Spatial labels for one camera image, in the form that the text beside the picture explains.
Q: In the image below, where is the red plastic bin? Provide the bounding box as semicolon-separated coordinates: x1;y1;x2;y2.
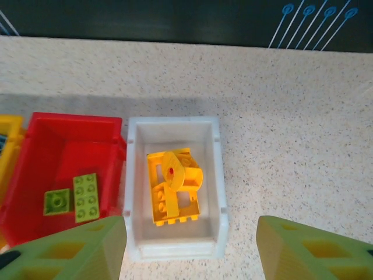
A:
0;112;128;249

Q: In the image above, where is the yellow plastic bin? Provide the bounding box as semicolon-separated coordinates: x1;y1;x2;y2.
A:
0;115;27;250

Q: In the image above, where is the small green lego brick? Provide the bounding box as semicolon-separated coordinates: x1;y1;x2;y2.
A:
43;188;72;216

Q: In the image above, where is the green right gripper right finger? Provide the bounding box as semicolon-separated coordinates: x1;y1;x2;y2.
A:
256;215;373;280

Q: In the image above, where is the long green lego brick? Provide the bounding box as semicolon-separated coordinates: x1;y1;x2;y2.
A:
72;173;101;224

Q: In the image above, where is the yellow lego brick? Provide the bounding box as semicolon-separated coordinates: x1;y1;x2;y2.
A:
178;153;193;167
153;184;170;218

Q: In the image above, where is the yellow lego window frame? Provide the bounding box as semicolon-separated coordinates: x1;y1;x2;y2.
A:
147;148;202;228

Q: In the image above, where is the small yellow odd-shaped lego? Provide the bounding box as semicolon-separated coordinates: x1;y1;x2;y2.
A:
161;150;204;218

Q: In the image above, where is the green right gripper left finger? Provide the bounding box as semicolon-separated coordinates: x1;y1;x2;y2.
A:
0;215;128;280

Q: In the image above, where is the white plastic bin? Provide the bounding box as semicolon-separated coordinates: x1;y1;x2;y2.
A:
124;115;230;260

